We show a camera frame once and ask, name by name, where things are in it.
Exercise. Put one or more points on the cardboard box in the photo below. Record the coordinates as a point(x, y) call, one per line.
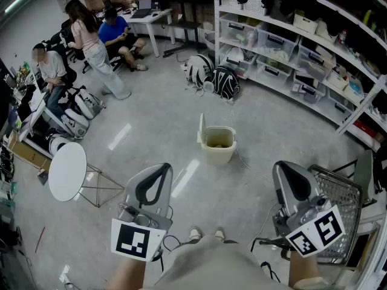
point(27, 154)

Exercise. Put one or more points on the person's right forearm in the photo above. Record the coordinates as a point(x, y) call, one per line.
point(303, 267)

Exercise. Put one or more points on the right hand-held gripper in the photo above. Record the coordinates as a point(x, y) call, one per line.
point(305, 219)

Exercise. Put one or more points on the white shelving unit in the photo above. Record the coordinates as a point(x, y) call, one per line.
point(359, 71)

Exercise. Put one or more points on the grey chair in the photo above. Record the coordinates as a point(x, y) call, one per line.
point(364, 174)

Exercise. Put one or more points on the cluttered white work desk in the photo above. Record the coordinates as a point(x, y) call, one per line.
point(28, 116)

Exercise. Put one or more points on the row of clear storage bins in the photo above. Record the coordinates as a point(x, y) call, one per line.
point(275, 41)

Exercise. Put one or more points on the black display stand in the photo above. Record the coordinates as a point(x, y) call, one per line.
point(184, 26)

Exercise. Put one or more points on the red stick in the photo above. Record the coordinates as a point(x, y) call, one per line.
point(40, 239)

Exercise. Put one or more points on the person's shoe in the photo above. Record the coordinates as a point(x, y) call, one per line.
point(219, 233)
point(195, 233)

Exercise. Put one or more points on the beige plastic trash bin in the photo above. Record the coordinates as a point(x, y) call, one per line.
point(217, 153)

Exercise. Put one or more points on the person's right shoe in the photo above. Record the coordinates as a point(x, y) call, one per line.
point(219, 233)

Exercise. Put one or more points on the white round side table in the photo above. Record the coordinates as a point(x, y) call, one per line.
point(67, 171)

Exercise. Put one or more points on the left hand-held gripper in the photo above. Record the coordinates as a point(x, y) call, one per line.
point(152, 210)

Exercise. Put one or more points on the person's left forearm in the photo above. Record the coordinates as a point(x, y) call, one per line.
point(130, 272)

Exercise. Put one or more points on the open laptop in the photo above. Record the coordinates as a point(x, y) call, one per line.
point(142, 11)

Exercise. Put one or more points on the person's left shoe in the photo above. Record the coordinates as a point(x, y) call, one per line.
point(195, 233)

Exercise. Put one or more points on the white perforated basket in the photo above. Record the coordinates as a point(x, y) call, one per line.
point(231, 0)
point(255, 3)

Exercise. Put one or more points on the white grey pod backpack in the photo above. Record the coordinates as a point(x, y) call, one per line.
point(87, 104)
point(75, 122)

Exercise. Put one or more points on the black metal mesh cart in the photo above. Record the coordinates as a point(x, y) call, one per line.
point(338, 198)

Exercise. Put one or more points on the black office chair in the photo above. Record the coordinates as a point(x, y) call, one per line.
point(69, 41)

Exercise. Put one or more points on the person's beige shirt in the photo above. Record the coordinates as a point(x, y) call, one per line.
point(211, 264)

